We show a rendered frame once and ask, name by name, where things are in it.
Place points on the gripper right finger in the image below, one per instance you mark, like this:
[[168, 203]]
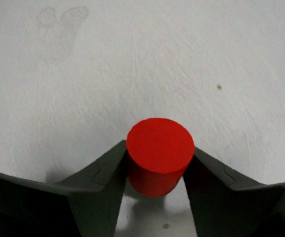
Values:
[[227, 203]]

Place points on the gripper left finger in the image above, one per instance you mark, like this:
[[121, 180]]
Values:
[[85, 204]]

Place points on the red short cylinder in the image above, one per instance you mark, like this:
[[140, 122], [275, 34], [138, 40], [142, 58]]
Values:
[[158, 153]]

